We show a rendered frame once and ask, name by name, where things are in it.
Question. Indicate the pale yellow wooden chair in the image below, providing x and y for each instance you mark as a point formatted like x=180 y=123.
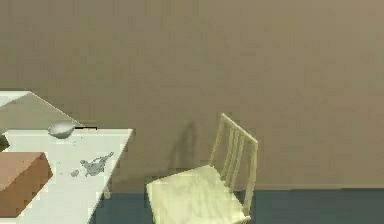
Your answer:
x=196 y=193

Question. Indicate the white table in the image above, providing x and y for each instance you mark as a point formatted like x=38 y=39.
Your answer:
x=76 y=196

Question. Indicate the brown box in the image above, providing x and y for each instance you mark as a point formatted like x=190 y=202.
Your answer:
x=20 y=181

